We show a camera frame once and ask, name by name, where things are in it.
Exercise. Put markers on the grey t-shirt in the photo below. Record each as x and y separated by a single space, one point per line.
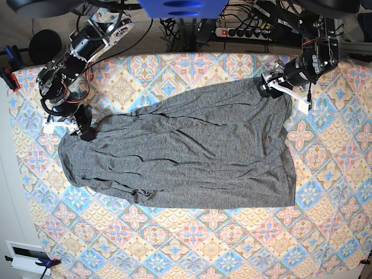
215 147

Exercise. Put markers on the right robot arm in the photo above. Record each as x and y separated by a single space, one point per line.
88 42

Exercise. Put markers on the clamp bottom right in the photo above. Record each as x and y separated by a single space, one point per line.
365 262

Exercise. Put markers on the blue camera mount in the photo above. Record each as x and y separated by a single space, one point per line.
204 9

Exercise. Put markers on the white power strip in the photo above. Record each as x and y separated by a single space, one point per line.
244 33

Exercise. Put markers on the patterned tablecloth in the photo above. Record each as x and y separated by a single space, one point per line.
327 231

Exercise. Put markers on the blue clamp bottom left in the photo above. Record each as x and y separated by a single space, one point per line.
46 263

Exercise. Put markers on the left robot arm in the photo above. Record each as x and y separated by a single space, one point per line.
320 55

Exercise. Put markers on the red black clamp left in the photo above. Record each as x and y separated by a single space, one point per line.
15 63

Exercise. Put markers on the black round stool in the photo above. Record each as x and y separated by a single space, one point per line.
44 46

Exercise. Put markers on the white wall outlet box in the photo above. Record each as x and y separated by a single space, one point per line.
25 256

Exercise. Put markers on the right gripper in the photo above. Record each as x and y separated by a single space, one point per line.
79 123

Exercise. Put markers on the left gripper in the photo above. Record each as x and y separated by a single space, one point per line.
274 83

